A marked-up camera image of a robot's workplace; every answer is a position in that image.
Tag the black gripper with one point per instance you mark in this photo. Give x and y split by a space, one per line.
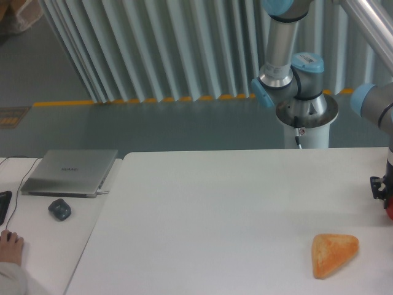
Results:
382 187

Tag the red bell pepper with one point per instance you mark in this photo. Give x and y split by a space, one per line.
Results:
388 206

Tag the grey sleeved forearm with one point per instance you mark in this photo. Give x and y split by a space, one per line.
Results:
13 279

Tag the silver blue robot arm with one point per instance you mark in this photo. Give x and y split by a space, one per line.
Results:
292 83

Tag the person's hand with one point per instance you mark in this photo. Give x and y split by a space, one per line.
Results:
11 251

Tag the orange triangular toast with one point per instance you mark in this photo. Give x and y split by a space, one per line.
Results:
329 252

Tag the silver usb dongle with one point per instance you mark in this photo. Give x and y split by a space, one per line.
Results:
100 192

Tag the white folding partition screen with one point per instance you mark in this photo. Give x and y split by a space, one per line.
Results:
184 50

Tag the silver closed laptop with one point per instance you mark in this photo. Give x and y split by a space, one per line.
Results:
70 173

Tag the black keyboard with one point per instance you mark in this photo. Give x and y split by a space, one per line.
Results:
5 198

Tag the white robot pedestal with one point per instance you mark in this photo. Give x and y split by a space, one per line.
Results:
306 138

